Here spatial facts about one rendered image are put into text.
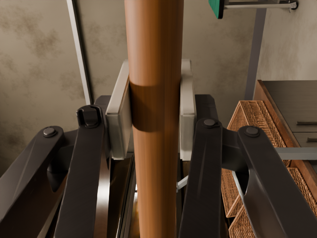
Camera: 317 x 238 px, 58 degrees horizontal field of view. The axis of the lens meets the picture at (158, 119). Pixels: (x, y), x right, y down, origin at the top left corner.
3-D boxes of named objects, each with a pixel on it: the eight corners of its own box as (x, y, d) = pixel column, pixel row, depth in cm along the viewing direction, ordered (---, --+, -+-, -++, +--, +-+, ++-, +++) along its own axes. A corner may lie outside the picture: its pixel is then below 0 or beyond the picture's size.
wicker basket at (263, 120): (274, 220, 165) (225, 220, 167) (252, 155, 212) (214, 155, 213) (293, 157, 138) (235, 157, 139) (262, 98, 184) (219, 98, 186)
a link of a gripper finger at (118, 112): (125, 161, 15) (112, 161, 15) (137, 97, 21) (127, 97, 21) (119, 114, 14) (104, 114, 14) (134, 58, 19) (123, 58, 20)
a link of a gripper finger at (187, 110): (180, 114, 13) (196, 114, 13) (179, 58, 19) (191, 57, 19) (180, 161, 15) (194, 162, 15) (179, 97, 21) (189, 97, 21)
